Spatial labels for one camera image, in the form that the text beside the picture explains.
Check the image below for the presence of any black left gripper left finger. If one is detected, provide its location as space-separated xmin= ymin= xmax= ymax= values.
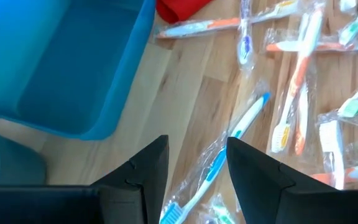
xmin=90 ymin=136 xmax=170 ymax=224

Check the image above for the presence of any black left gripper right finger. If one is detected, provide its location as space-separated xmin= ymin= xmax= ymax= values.
xmin=226 ymin=137 xmax=337 ymax=224

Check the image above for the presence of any blue toothbrush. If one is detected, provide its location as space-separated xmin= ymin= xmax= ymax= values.
xmin=159 ymin=91 xmax=272 ymax=224

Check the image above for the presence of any wrapped purple toothbrush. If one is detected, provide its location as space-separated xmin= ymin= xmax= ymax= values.
xmin=236 ymin=0 xmax=257 ymax=75

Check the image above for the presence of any teal plastic bin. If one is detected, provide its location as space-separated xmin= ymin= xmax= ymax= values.
xmin=0 ymin=0 xmax=157 ymax=141

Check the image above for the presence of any red plastic bin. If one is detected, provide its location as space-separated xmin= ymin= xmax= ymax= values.
xmin=155 ymin=0 xmax=214 ymax=25

